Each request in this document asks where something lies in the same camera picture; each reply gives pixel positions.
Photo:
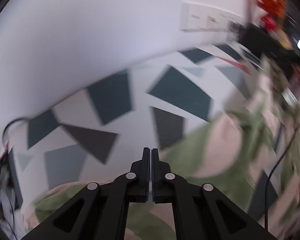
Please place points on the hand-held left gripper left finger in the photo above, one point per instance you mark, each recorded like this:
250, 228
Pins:
146, 180

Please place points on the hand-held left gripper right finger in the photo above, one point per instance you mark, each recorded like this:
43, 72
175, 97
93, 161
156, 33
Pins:
155, 180

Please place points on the green leaf print pajamas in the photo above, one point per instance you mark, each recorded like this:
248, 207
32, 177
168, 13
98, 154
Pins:
215, 150

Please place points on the black speaker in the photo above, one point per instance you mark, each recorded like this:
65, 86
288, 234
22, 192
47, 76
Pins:
265, 41

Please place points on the geometric print table mat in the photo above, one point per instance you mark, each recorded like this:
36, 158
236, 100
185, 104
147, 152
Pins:
110, 100

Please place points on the red flower decoration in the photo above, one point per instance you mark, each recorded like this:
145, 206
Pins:
270, 2

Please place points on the white wall socket strip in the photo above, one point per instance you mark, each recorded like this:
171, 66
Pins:
202, 17

